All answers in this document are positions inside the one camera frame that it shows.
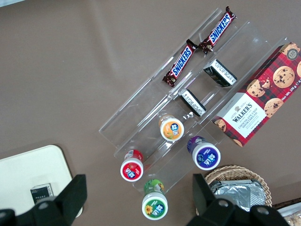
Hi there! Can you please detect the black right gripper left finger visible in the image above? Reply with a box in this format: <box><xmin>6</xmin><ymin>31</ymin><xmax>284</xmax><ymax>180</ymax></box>
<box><xmin>14</xmin><ymin>174</ymin><xmax>88</xmax><ymax>226</ymax></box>

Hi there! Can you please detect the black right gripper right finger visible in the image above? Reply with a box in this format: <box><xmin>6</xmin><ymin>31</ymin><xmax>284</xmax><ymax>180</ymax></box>
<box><xmin>185</xmin><ymin>173</ymin><xmax>250</xmax><ymax>226</ymax></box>

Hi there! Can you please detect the light tan wicker basket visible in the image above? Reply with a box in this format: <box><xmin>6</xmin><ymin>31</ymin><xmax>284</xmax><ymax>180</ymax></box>
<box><xmin>204</xmin><ymin>165</ymin><xmax>273</xmax><ymax>208</ymax></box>

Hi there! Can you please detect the cream plastic tray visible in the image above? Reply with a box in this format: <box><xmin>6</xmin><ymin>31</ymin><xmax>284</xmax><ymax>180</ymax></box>
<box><xmin>0</xmin><ymin>145</ymin><xmax>83</xmax><ymax>217</ymax></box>

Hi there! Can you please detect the small black box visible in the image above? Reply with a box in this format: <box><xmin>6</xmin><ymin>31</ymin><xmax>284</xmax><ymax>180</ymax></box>
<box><xmin>30</xmin><ymin>183</ymin><xmax>55</xmax><ymax>205</ymax></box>

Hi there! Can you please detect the silver foil container stack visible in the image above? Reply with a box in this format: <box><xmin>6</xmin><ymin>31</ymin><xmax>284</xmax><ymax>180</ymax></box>
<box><xmin>209</xmin><ymin>179</ymin><xmax>269</xmax><ymax>213</ymax></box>

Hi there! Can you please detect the purple lid yogurt cup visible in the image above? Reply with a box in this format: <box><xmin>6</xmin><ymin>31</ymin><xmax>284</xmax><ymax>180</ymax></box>
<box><xmin>187</xmin><ymin>136</ymin><xmax>222</xmax><ymax>170</ymax></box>

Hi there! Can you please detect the green lid yogurt cup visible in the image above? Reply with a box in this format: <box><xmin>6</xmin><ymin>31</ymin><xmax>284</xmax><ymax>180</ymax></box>
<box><xmin>142</xmin><ymin>178</ymin><xmax>169</xmax><ymax>220</ymax></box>

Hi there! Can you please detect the red lid yogurt cup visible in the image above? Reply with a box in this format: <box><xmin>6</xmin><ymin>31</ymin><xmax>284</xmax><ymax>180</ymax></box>
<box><xmin>120</xmin><ymin>149</ymin><xmax>144</xmax><ymax>181</ymax></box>

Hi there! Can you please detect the orange lid yogurt cup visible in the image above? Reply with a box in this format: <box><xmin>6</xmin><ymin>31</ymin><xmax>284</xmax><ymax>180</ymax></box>
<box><xmin>158</xmin><ymin>114</ymin><xmax>185</xmax><ymax>141</ymax></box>

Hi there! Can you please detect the clear cookie package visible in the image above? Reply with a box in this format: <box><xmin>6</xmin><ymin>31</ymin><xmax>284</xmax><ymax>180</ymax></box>
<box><xmin>279</xmin><ymin>203</ymin><xmax>301</xmax><ymax>226</ymax></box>

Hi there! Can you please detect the small black white carton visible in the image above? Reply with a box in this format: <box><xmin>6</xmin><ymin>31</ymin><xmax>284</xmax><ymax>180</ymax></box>
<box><xmin>203</xmin><ymin>58</ymin><xmax>238</xmax><ymax>88</ymax></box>
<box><xmin>178</xmin><ymin>89</ymin><xmax>207</xmax><ymax>117</ymax></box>

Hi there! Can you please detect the red tartan Walkers shortbread box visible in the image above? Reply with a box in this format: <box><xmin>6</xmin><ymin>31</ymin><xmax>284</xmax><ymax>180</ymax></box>
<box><xmin>211</xmin><ymin>41</ymin><xmax>301</xmax><ymax>148</ymax></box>

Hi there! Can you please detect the clear acrylic tiered display stand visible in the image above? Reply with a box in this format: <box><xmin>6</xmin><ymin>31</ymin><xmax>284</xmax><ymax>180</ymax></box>
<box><xmin>98</xmin><ymin>8</ymin><xmax>292</xmax><ymax>196</ymax></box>

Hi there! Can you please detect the Snickers chocolate bar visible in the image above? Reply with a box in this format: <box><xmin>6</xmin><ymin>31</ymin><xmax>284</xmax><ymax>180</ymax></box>
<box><xmin>198</xmin><ymin>6</ymin><xmax>237</xmax><ymax>54</ymax></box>
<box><xmin>162</xmin><ymin>39</ymin><xmax>198</xmax><ymax>88</ymax></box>

